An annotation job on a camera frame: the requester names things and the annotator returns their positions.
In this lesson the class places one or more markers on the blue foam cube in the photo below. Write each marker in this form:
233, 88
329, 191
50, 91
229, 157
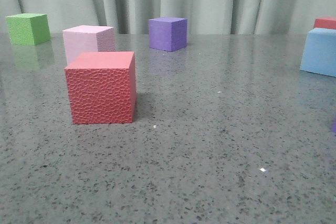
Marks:
319, 52

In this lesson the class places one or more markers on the far red foam cube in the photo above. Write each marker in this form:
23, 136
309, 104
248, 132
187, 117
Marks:
328, 22

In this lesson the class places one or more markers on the grey curtain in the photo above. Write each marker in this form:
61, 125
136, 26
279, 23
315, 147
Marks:
168, 1

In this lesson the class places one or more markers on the light purple foam cube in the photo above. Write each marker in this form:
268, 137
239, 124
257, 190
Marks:
333, 127

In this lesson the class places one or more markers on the dark purple foam cube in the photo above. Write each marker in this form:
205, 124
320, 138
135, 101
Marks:
167, 33

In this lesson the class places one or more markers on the large red foam cube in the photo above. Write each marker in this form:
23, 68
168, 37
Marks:
102, 87

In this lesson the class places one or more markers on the pink foam cube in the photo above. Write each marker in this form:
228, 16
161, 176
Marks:
87, 38

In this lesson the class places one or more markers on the green foam cube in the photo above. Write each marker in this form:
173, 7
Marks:
28, 28

